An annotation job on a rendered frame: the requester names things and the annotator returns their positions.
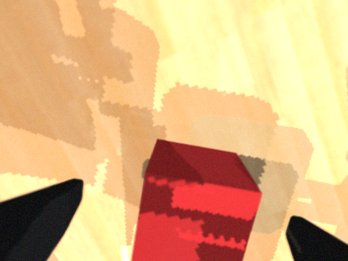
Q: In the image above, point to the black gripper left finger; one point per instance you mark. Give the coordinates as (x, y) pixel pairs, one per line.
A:
(34, 223)

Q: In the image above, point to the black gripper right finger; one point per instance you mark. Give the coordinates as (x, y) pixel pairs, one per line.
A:
(309, 242)

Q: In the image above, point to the red block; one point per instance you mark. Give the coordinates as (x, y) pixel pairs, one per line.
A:
(197, 204)

